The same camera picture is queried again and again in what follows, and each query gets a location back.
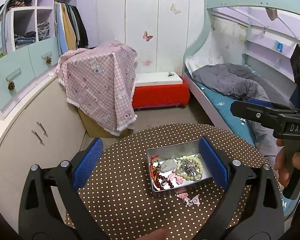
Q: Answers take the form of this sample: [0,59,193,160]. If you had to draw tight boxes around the pink butterfly hair clip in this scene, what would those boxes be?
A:
[176,192,200,206]

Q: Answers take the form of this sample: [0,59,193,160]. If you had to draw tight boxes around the cream bead bracelet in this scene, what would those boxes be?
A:
[176,154,205,182]

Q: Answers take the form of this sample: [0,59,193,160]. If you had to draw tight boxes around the silver chain jewelry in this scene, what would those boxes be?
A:
[179,159,200,177]

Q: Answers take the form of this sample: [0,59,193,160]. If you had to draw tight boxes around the grey metal tin box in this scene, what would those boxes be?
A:
[146,140,212,194]

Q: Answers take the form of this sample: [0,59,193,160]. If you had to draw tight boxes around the red bead bracelet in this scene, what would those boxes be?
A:
[152,171,176,189]

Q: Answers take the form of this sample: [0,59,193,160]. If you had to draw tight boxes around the red knotted cord charm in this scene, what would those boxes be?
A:
[149,155,161,179]

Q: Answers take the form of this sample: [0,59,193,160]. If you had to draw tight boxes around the person right hand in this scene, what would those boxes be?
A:
[274,139,300,187]

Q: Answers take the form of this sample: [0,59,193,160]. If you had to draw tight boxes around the person left hand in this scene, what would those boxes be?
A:
[138,229,167,240]

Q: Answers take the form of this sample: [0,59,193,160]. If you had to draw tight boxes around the teal bed sheet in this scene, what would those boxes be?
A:
[183,72,255,146]

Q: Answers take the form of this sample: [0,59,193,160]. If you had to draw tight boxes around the grey duvet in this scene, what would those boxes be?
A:
[192,63,293,157]

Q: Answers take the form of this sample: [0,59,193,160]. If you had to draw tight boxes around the brown polka dot tablecloth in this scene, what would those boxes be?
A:
[78,124,268,239]

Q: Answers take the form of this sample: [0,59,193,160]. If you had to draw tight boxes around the beige low cabinet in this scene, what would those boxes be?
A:
[0,77,85,231]

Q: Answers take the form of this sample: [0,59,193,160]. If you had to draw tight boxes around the white box lid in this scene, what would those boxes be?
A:
[135,72,183,87]

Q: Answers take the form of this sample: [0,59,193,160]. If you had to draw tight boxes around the red storage box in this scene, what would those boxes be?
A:
[132,82,190,109]

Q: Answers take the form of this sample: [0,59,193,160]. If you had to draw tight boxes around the teal drawer unit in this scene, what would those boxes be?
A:
[0,37,59,120]

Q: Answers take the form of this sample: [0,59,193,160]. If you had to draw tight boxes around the pink bear pattern cloth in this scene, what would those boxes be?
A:
[56,41,138,136]

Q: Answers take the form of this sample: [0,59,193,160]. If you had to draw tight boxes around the white wardrobe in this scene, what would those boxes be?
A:
[96,0,204,75]

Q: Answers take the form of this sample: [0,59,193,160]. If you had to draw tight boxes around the hanging clothes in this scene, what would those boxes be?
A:
[53,1,89,55]

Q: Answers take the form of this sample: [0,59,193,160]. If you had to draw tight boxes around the lilac cubby shelf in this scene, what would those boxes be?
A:
[0,0,76,54]

